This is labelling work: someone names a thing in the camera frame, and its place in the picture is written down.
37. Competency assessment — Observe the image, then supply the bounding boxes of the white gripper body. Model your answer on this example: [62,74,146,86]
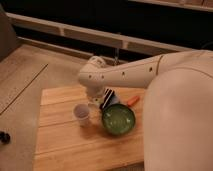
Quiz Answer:
[86,87,105,107]

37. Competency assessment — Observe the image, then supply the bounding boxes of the black object on floor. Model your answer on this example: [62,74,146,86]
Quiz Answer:
[0,131,10,144]

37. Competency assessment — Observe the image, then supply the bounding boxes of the wooden board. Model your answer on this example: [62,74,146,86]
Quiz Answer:
[33,85,144,171]

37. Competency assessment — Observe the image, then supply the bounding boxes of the white paper cup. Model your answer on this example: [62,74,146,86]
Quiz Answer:
[73,104,90,127]

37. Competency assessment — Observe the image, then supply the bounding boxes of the orange carrot toy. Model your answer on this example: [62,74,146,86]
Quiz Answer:
[127,96,140,107]

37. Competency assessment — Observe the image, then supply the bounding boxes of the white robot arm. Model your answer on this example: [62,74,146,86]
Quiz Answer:
[78,50,213,171]

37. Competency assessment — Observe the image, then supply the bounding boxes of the blue cloth piece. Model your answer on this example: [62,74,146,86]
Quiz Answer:
[109,95,120,105]

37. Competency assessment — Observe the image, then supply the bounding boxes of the green ceramic bowl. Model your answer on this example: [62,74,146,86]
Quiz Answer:
[102,104,136,136]

